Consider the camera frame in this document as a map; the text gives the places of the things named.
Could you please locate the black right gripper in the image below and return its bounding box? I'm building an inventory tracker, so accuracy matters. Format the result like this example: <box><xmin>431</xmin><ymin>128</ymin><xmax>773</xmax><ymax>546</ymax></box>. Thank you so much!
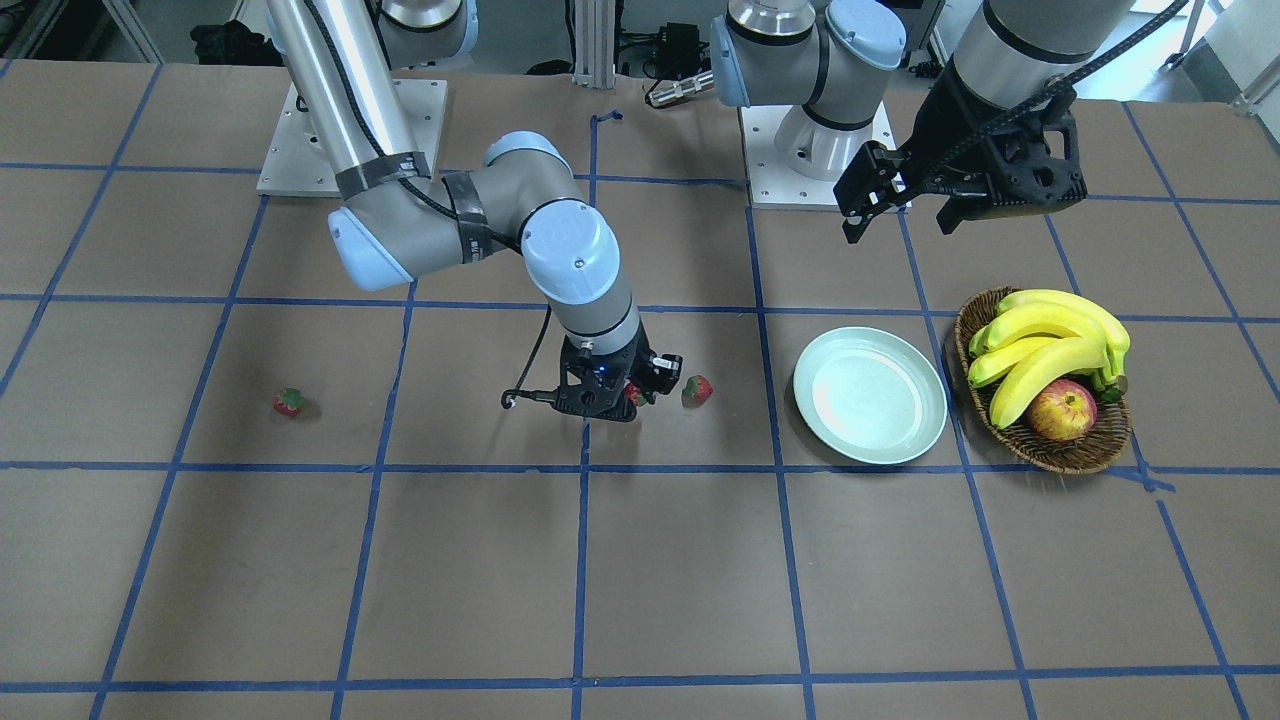
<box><xmin>556</xmin><ymin>337</ymin><xmax>684</xmax><ymax>421</ymax></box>

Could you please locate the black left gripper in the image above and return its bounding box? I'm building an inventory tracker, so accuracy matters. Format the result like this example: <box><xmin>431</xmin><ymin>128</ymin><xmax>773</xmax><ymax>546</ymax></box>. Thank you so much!
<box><xmin>835</xmin><ymin>70</ymin><xmax>1088</xmax><ymax>243</ymax></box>

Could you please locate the red strawberry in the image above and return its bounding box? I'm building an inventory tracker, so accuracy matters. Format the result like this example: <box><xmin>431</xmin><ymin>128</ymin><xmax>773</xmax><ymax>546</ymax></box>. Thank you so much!
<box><xmin>623</xmin><ymin>383</ymin><xmax>650</xmax><ymax>407</ymax></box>
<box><xmin>271</xmin><ymin>387</ymin><xmax>306</xmax><ymax>418</ymax></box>
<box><xmin>681</xmin><ymin>374</ymin><xmax>714</xmax><ymax>409</ymax></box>

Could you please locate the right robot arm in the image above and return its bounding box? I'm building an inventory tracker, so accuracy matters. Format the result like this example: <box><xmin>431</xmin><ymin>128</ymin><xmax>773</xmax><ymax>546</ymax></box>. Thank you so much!
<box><xmin>268</xmin><ymin>1</ymin><xmax>682</xmax><ymax>421</ymax></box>

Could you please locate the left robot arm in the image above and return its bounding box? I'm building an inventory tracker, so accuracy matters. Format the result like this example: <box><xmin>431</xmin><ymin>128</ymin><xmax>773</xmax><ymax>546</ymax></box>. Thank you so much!
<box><xmin>710</xmin><ymin>1</ymin><xmax>1130</xmax><ymax>243</ymax></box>

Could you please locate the light green plate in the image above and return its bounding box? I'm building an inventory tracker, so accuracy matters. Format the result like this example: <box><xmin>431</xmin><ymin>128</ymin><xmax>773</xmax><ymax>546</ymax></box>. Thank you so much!
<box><xmin>791</xmin><ymin>325</ymin><xmax>948</xmax><ymax>466</ymax></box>

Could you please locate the yellow banana bunch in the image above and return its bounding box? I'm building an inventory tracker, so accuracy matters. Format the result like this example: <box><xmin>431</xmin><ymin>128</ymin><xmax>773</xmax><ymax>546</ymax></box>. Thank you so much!
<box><xmin>966</xmin><ymin>290</ymin><xmax>1132</xmax><ymax>430</ymax></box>

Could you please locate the red apple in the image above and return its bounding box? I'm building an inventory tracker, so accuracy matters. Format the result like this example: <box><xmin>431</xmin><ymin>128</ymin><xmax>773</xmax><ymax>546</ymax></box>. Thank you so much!
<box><xmin>1024</xmin><ymin>379</ymin><xmax>1098</xmax><ymax>442</ymax></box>

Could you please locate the wicker basket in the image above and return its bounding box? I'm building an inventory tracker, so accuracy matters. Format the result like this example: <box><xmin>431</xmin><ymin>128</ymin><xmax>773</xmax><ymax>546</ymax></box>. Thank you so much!
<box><xmin>943</xmin><ymin>286</ymin><xmax>1132</xmax><ymax>475</ymax></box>

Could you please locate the aluminium profile post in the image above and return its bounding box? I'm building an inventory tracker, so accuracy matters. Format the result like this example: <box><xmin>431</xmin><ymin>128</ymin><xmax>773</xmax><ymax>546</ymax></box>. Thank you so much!
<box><xmin>570</xmin><ymin>0</ymin><xmax>618</xmax><ymax>91</ymax></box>

